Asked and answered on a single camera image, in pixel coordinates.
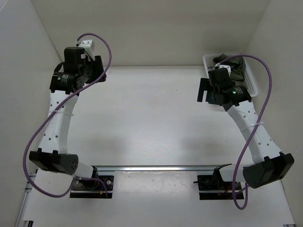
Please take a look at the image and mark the olive green shorts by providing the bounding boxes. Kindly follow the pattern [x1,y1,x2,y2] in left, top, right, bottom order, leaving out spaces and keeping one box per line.
[223,57,246,82]

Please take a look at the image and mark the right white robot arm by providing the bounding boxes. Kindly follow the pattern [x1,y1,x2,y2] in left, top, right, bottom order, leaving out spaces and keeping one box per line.
[197,67,294,189]

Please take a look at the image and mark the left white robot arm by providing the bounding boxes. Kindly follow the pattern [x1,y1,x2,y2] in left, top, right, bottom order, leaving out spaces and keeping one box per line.
[29,44,104,189]

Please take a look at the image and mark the white plastic basket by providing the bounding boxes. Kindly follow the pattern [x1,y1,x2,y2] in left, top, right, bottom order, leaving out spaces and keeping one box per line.
[203,53,258,97]

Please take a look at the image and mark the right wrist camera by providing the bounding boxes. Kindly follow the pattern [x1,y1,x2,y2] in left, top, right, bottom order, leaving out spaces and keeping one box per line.
[208,65,232,75]

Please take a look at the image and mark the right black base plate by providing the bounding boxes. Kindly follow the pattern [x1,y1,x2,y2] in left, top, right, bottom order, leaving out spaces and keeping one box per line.
[193,175,232,201]

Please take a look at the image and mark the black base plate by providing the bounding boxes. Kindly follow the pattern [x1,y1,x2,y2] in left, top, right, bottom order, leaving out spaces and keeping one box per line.
[193,175,232,201]
[70,175,114,199]

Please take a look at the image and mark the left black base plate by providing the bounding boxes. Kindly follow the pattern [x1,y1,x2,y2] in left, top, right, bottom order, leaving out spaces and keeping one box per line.
[70,175,114,199]

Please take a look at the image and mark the aluminium rail frame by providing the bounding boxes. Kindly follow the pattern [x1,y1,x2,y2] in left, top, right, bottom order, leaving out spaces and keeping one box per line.
[17,166,295,227]

